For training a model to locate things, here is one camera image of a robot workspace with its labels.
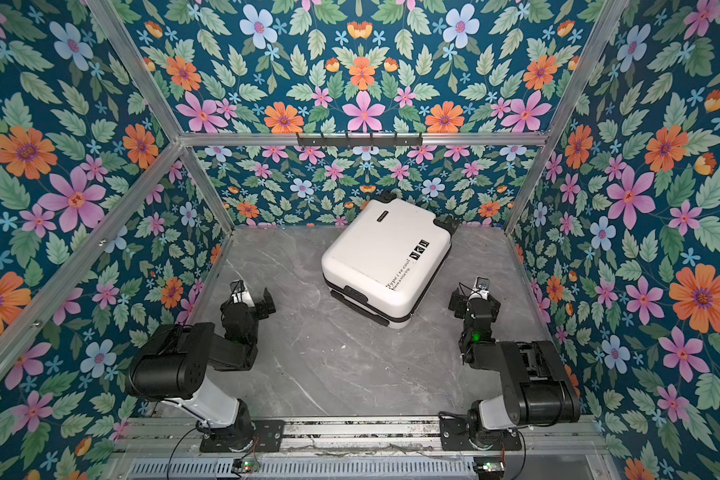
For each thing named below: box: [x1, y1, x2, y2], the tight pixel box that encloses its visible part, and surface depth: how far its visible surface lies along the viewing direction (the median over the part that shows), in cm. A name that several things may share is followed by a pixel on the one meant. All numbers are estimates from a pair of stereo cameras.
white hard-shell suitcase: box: [321, 190, 457, 329], surface depth 88 cm
